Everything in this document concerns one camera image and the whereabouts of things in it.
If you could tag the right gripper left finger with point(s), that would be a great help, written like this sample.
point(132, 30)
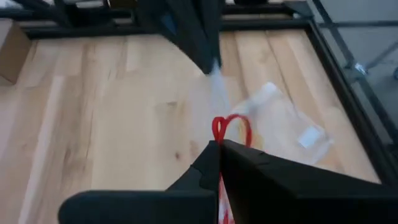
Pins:
point(155, 205)

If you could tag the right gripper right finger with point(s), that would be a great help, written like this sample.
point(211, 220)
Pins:
point(295, 193)

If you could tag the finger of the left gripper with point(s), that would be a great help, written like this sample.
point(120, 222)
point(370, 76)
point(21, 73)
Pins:
point(189, 43)
point(213, 37)

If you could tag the clear plastic zip bag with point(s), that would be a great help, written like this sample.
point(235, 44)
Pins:
point(219, 90)
point(286, 127)

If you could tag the red rubber band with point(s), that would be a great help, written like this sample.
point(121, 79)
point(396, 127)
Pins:
point(231, 117)

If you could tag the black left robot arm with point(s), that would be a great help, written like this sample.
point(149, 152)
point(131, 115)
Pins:
point(93, 12)

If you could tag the brown cardboard box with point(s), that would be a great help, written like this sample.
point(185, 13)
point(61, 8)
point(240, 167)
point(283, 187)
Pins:
point(12, 49)

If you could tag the black aluminium table frame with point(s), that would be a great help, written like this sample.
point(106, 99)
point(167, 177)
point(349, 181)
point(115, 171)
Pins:
point(264, 23)

